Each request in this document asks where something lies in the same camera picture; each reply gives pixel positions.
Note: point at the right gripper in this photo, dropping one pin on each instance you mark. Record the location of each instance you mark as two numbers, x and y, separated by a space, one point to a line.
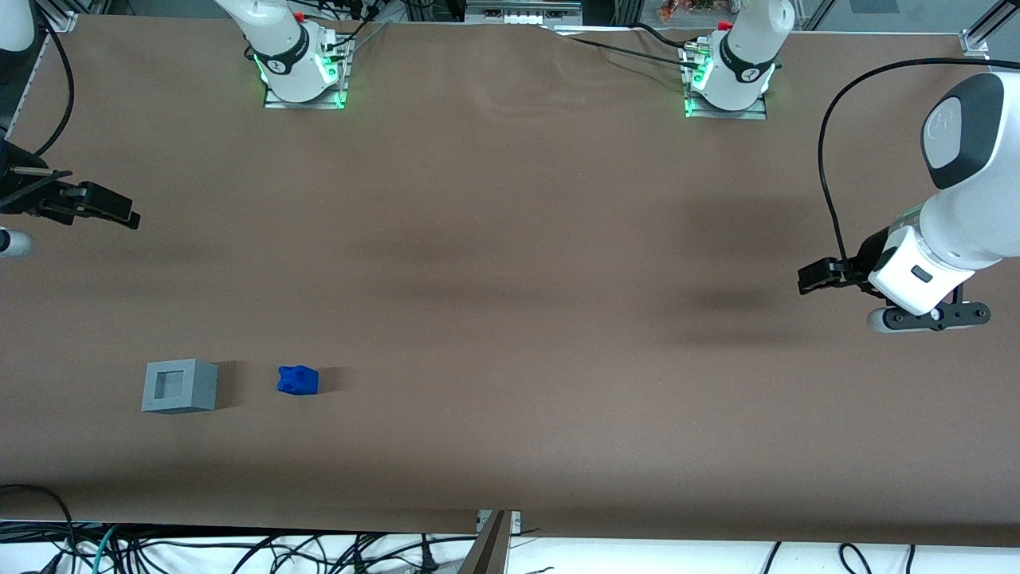
17 194

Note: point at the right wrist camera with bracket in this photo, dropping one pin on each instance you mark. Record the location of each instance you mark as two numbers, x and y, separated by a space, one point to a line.
14 243

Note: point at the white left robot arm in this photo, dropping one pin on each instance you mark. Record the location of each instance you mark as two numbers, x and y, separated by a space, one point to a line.
972 207

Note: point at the blue plastic part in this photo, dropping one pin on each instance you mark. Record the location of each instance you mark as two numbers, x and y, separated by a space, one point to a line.
297 381

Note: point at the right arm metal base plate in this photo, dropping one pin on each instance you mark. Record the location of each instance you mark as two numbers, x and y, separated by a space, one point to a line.
335 92

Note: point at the gray cube base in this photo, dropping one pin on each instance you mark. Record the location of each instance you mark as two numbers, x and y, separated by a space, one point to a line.
179 387

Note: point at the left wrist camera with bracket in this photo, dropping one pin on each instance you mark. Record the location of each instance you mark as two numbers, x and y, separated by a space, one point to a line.
932 317

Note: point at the gray electronics box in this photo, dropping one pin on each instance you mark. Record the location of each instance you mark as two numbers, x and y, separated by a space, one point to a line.
522 14

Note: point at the aluminium frame corner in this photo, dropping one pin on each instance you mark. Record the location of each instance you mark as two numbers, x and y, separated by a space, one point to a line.
976 40

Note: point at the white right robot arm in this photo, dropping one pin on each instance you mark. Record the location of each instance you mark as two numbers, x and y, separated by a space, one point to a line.
283 48

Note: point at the brown table cover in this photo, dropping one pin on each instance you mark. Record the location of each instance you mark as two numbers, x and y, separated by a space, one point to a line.
510 319

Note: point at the metal post with bracket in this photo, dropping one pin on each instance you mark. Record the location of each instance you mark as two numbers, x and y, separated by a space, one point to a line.
488 550

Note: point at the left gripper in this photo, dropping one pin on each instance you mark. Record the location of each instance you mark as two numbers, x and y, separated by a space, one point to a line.
867 257

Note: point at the perforated metal side rail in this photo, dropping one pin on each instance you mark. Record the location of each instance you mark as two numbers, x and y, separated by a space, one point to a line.
24 88

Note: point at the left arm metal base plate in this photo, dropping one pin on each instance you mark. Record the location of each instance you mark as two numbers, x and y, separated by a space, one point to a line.
757 112

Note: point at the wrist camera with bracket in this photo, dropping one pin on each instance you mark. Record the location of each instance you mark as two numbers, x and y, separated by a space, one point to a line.
932 317
14 243

